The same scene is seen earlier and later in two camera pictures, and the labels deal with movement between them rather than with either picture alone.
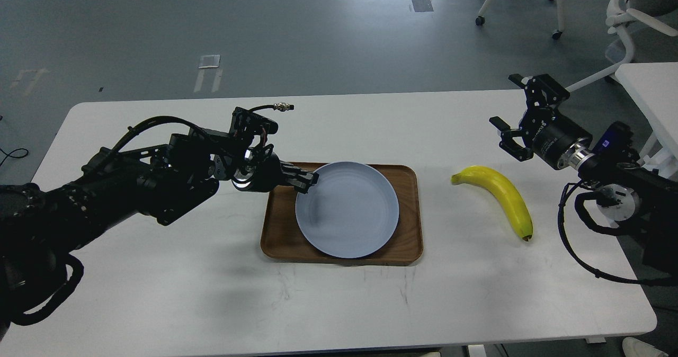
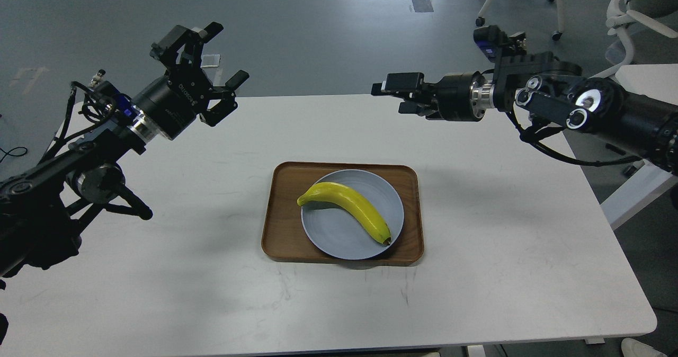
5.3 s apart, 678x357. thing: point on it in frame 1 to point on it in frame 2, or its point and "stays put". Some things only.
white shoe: (634, 347) stays put
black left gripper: (262, 171) to (172, 103)
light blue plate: (352, 212) stays put
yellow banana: (492, 181) to (357, 204)
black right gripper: (562, 144) to (448, 99)
